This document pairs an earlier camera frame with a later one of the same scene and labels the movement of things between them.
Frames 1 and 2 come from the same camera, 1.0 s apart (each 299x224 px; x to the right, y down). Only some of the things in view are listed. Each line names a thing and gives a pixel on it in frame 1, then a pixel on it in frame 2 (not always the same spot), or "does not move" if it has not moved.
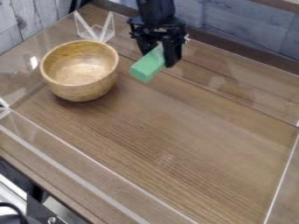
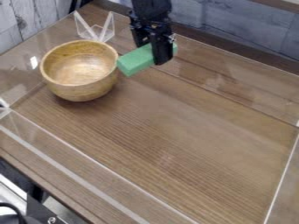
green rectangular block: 149,65 → 137,59
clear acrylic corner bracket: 94,32 does not move
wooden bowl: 78,69 does not move
